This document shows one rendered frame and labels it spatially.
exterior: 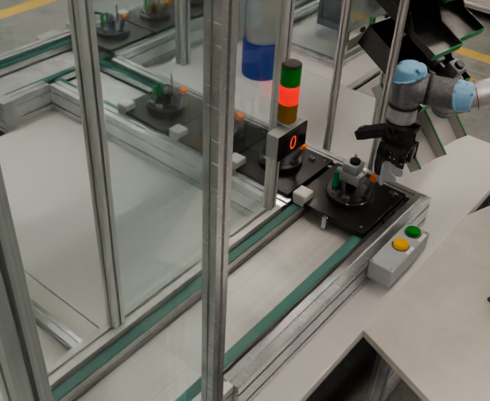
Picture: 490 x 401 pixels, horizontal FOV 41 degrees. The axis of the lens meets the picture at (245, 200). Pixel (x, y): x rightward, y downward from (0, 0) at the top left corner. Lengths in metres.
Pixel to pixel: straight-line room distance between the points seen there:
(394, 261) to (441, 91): 0.45
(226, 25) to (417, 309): 1.16
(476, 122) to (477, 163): 2.08
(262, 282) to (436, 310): 0.46
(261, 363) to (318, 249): 0.46
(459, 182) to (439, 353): 0.75
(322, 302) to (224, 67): 0.91
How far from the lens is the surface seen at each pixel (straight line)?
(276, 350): 1.50
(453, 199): 2.20
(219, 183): 0.90
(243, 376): 1.45
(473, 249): 2.03
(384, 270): 1.73
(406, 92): 1.65
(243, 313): 1.62
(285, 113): 1.64
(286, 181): 1.95
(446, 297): 1.85
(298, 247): 1.81
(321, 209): 1.86
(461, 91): 1.65
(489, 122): 4.51
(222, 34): 0.79
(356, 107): 2.60
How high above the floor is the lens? 2.11
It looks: 38 degrees down
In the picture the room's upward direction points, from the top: 3 degrees clockwise
